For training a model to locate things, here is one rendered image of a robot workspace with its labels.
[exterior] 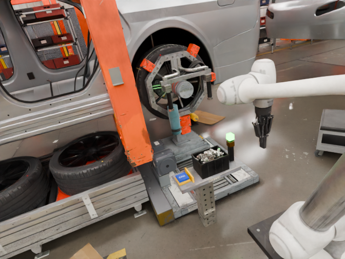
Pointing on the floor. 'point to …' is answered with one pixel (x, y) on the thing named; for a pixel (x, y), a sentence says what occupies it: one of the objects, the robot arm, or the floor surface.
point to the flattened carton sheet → (207, 117)
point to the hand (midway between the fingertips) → (263, 141)
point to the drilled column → (206, 204)
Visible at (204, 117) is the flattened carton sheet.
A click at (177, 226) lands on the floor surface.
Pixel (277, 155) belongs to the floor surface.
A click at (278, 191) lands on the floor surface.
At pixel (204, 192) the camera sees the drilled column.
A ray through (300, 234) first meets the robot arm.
